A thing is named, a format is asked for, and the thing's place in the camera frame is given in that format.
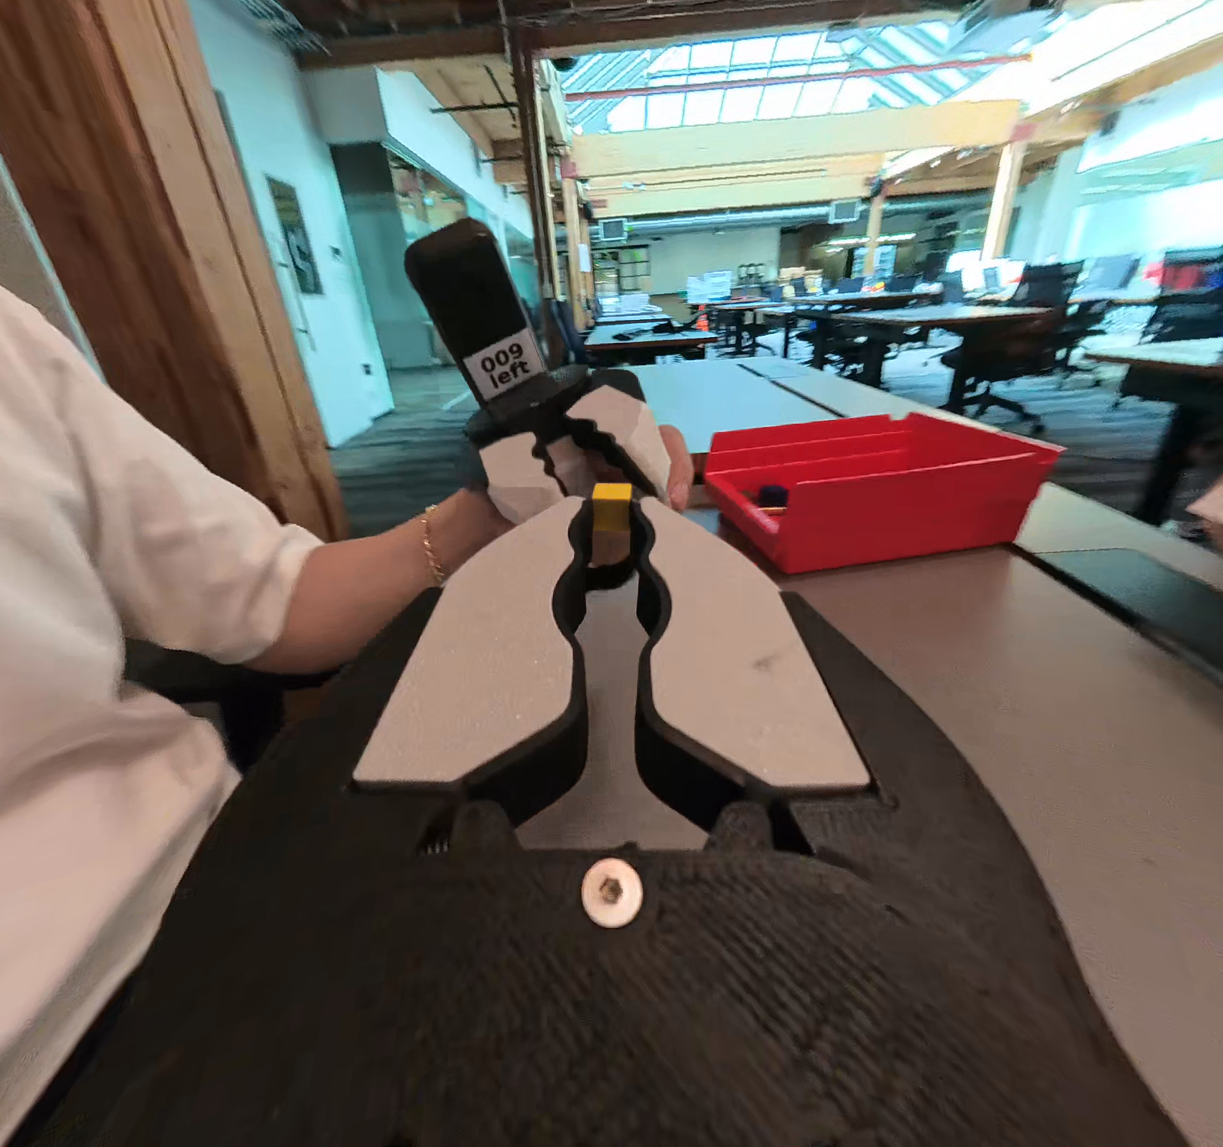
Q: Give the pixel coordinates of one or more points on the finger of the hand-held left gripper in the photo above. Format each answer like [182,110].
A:
[621,436]
[521,479]

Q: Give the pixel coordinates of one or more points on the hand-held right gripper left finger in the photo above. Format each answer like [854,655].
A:
[469,689]

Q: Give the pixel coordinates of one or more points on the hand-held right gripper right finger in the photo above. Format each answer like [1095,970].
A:
[756,689]

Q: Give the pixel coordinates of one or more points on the small yellow block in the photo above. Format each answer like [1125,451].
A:
[612,508]

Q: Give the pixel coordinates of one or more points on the red plastic bin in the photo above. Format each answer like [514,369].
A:
[879,488]

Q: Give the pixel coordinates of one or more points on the person's left forearm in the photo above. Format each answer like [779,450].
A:
[354,603]

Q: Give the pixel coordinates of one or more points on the person's left hand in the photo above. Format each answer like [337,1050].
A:
[478,517]

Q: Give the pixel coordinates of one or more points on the grey desk with wooden edge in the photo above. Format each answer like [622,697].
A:
[736,402]

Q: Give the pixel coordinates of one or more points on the black chair armrest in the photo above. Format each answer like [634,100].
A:
[202,669]

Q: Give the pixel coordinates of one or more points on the wooden pillar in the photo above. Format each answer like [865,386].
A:
[154,211]

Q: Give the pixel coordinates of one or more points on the black office chair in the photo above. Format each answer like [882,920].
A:
[1013,336]

